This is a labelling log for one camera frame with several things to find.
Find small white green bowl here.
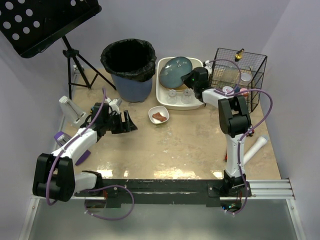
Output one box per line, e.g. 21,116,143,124
148,105,170,125

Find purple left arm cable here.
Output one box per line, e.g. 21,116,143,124
46,87,136,221

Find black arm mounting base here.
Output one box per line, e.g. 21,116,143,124
75,177,252,208

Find yellow plastic plate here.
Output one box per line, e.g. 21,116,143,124
174,84,189,92

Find white plastic tube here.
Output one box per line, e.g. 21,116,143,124
243,135,269,165

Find purple metronome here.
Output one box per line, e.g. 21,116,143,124
54,130,92,166

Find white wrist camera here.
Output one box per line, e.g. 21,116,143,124
104,97,122,114
202,60,213,75

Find red label brown jar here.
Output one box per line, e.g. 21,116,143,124
222,86,235,96

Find clear wine glass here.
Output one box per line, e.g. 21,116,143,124
181,88,193,105
166,89,178,105

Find black trash bag liner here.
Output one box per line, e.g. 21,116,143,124
100,38,157,83

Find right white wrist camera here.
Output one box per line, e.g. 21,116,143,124
202,60,213,75

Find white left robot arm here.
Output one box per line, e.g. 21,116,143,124
32,102,137,206

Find black wire basket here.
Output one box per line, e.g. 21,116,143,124
208,47,268,113

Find black music stand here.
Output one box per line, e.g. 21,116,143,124
0,0,106,95

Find white plastic tub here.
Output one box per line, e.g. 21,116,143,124
155,56,204,111

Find white metronome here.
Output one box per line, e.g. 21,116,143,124
59,95,88,128

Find blue trash bin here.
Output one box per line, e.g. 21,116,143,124
111,74,153,103

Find pink meat piece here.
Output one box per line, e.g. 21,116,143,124
152,112,167,122

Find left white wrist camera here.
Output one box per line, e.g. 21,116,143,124
104,97,122,114

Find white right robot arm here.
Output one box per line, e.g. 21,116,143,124
181,67,251,196

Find blue ceramic plate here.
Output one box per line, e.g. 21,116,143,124
159,56,193,89

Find pink lid spice jar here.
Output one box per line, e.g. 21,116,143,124
239,88,250,98

